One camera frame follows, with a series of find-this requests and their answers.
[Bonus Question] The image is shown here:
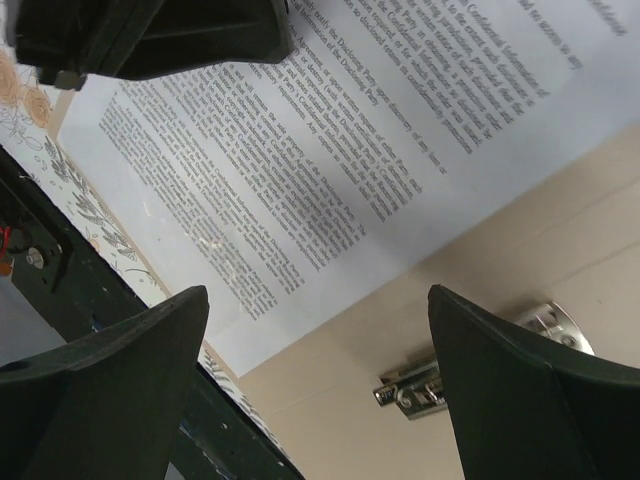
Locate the printed paper sheet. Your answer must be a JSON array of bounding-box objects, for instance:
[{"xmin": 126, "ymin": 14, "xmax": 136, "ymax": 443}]
[{"xmin": 58, "ymin": 1, "xmax": 639, "ymax": 376}]

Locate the brown cardboard folder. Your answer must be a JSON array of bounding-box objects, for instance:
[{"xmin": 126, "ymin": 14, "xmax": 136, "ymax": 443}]
[{"xmin": 50, "ymin": 92, "xmax": 639, "ymax": 479}]

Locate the floral table mat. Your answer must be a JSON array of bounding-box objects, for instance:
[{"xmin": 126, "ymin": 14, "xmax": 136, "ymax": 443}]
[{"xmin": 1, "ymin": 46, "xmax": 290, "ymax": 460}]

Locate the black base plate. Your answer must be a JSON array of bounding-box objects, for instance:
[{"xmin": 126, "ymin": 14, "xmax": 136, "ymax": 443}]
[{"xmin": 1, "ymin": 151, "xmax": 302, "ymax": 479}]

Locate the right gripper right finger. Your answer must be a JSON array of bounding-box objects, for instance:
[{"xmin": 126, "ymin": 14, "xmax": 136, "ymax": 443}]
[{"xmin": 428, "ymin": 285, "xmax": 639, "ymax": 479}]

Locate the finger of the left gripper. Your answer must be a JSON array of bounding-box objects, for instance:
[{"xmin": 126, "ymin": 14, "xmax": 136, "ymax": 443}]
[{"xmin": 9, "ymin": 0, "xmax": 293, "ymax": 91}]

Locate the metal folder clip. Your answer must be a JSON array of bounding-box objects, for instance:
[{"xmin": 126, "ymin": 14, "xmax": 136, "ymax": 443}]
[{"xmin": 372, "ymin": 301, "xmax": 595, "ymax": 420}]

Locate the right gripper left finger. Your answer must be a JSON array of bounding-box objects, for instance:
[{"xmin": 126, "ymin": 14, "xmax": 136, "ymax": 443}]
[{"xmin": 1, "ymin": 286, "xmax": 209, "ymax": 479}]

